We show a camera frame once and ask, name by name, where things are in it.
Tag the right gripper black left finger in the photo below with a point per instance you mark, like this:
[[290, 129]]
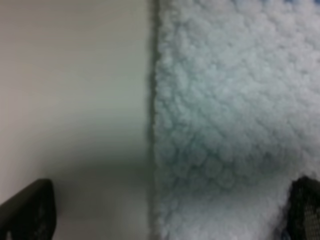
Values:
[[30, 214]]

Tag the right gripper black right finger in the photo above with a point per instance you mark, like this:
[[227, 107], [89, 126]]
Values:
[[303, 216]]

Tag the blue white striped towel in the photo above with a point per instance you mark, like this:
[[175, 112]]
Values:
[[236, 115]]

